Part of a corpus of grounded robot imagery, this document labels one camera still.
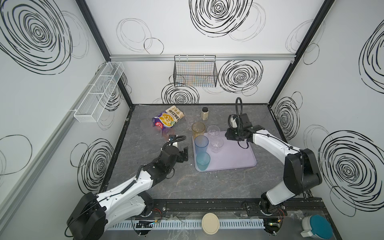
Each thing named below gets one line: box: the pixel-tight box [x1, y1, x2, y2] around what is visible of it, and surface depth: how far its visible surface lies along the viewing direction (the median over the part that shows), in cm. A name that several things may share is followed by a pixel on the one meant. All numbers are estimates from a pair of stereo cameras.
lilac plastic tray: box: [192, 131, 257, 172], surface depth 91 cm
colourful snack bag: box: [152, 105, 185, 130], surface depth 111 cm
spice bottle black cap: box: [201, 106, 209, 121], surface depth 107 cm
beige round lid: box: [202, 213, 219, 235], surface depth 66 cm
